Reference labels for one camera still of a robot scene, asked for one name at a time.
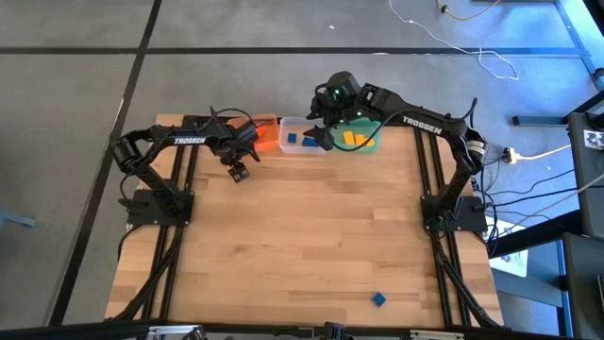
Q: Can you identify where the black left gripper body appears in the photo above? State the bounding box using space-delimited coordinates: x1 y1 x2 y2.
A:
210 123 260 164

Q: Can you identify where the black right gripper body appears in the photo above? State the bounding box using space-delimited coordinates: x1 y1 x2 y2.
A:
309 89 353 128

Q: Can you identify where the clear plastic bin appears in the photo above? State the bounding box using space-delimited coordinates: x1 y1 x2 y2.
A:
278 116 331 156

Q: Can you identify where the orange plastic bin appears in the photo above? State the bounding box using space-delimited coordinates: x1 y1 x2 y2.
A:
226 112 280 153

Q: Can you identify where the green plastic bin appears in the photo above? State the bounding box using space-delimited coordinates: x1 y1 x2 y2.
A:
329 116 382 155

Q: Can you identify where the black floor bar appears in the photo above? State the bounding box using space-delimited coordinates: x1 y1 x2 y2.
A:
512 115 567 128

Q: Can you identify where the white paper sheet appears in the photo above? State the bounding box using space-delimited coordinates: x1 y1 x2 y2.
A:
490 221 529 279

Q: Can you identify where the grey floor object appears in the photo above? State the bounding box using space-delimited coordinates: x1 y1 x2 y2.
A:
0 210 37 229

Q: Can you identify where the black diagonal beam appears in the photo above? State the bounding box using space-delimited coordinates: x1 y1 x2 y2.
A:
488 210 581 256

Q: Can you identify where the black crossbar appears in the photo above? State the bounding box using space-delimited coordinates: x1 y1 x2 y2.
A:
0 318 604 340

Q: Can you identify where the black and white marker tag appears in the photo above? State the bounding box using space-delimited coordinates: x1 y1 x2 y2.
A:
583 128 604 150

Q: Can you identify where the black side table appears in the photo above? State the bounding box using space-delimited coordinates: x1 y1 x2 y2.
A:
565 101 604 237

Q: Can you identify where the dark grey cabinet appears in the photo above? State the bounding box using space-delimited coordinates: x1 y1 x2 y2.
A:
563 233 604 340

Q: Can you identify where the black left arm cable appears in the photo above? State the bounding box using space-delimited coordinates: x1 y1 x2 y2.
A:
210 107 260 138

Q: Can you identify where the white floor cable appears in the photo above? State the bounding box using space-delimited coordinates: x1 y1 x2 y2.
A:
389 0 520 81

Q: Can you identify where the orange floor cable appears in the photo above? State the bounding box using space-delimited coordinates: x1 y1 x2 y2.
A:
434 0 502 23

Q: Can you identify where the silver aluminium bracket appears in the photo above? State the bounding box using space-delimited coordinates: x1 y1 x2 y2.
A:
409 329 466 340
148 324 202 336

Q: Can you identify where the black floor cable bundle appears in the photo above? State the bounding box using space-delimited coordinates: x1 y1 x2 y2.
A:
471 167 579 228

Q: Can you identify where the white power cable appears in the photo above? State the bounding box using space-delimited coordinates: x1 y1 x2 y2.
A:
516 144 573 162

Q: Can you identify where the grey metal frame leg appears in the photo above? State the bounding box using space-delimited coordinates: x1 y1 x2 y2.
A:
555 0 604 91

